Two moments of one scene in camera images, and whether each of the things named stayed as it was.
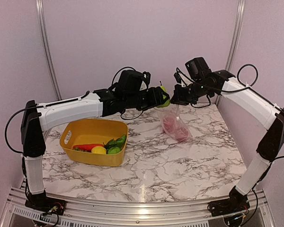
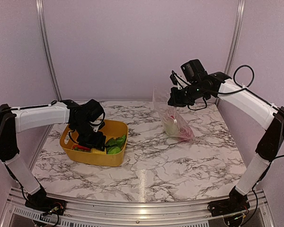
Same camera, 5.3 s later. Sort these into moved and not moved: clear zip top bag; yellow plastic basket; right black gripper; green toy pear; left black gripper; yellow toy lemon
Moved: left black gripper; green toy pear
Not moved: yellow toy lemon; yellow plastic basket; right black gripper; clear zip top bag
